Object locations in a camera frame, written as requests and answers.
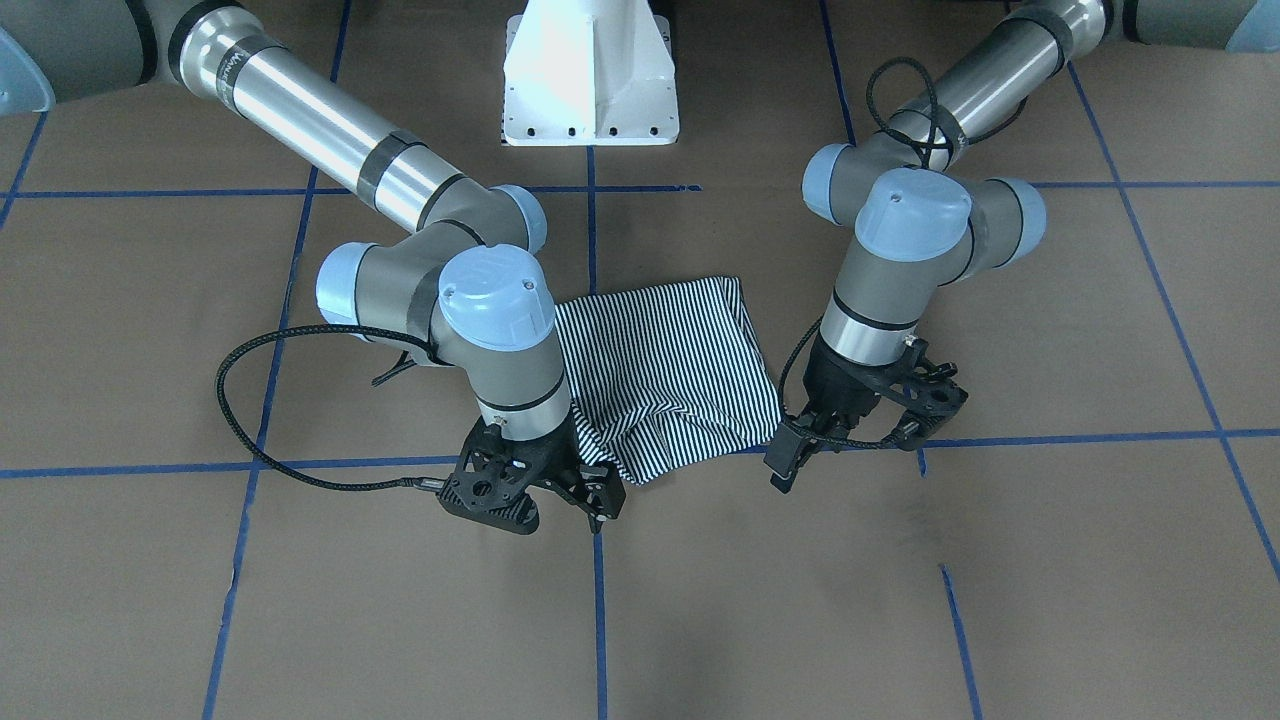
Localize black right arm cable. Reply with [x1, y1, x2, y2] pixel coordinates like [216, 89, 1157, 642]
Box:
[214, 323, 451, 493]

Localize navy white striped polo shirt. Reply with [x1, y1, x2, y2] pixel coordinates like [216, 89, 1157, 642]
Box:
[556, 275, 780, 486]

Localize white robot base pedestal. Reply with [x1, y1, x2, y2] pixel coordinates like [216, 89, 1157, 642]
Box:
[500, 1, 681, 147]

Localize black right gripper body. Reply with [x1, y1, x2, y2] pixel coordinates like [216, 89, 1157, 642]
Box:
[440, 418, 591, 536]

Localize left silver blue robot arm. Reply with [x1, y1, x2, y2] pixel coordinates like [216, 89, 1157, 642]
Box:
[765, 1, 1277, 492]

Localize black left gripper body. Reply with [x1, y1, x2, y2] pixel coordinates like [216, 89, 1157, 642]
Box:
[800, 338, 968, 451]

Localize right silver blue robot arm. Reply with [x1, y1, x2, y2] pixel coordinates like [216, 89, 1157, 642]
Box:
[3, 1, 585, 552]

